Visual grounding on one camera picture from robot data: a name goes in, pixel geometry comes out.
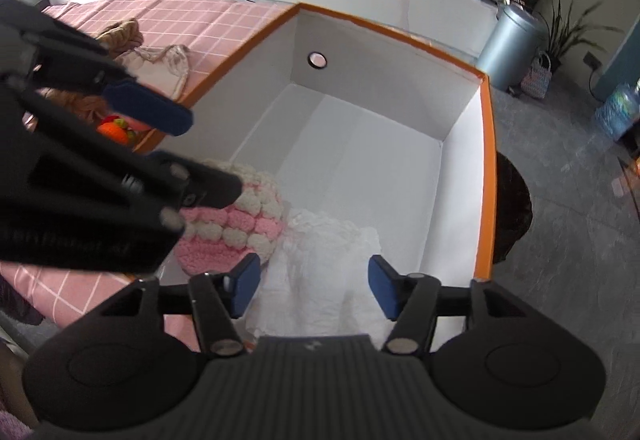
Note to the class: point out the woven plastic basket bag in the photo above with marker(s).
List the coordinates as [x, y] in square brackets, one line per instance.
[536, 80]

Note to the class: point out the white cloth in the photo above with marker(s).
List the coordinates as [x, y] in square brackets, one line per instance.
[320, 270]

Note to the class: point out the orange knitted toy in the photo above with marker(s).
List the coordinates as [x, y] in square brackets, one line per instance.
[112, 128]

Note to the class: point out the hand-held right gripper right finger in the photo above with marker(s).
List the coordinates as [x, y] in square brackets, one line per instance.
[383, 289]

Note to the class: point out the dark round stool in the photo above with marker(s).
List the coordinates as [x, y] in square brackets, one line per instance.
[512, 210]

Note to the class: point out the green potted plant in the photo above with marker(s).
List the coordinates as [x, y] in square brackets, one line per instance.
[560, 30]

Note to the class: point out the cream mesh bag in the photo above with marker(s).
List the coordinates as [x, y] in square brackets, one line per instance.
[150, 65]

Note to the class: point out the brown knitted item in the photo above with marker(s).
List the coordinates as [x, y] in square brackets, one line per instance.
[80, 103]

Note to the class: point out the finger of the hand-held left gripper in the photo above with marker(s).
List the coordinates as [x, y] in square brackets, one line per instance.
[150, 108]
[210, 185]

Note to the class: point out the grey round trash bin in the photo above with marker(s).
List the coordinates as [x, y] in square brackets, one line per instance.
[510, 45]

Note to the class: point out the orange and white storage box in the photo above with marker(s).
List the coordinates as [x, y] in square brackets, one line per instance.
[400, 85]

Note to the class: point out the beige knitted item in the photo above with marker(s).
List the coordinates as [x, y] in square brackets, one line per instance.
[122, 38]

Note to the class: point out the pink checked blanket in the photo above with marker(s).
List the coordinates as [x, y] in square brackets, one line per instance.
[200, 25]

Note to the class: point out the pink and white crochet hat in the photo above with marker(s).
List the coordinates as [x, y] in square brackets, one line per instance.
[240, 227]

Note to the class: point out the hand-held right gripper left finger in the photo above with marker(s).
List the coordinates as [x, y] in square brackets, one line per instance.
[246, 284]

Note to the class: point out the water bottle jug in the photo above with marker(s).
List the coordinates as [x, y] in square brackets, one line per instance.
[617, 113]

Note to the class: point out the dark cloth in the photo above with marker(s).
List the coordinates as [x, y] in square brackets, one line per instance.
[20, 302]

